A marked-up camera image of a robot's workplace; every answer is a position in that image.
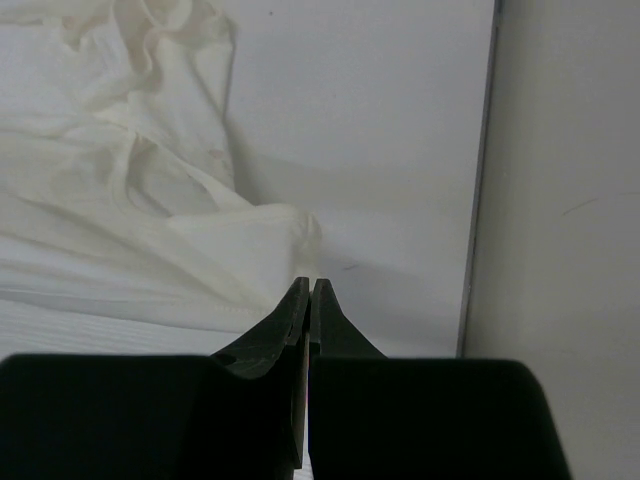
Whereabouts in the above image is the white tank top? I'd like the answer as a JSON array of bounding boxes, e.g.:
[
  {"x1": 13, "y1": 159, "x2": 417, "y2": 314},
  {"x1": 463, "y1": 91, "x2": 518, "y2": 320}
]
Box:
[{"x1": 1, "y1": 1, "x2": 320, "y2": 331}]

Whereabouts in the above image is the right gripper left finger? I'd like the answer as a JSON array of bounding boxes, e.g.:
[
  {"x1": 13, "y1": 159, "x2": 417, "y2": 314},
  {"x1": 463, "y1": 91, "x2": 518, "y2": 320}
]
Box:
[{"x1": 1, "y1": 278, "x2": 310, "y2": 479}]

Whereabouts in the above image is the aluminium table edge rail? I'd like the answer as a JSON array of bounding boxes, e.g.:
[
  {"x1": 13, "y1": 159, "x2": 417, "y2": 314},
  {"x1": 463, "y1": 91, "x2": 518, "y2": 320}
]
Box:
[{"x1": 456, "y1": 0, "x2": 504, "y2": 358}]

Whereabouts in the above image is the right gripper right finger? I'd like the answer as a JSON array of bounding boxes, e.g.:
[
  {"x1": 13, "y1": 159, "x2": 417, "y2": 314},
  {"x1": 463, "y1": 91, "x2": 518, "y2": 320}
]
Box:
[{"x1": 308, "y1": 279, "x2": 570, "y2": 479}]

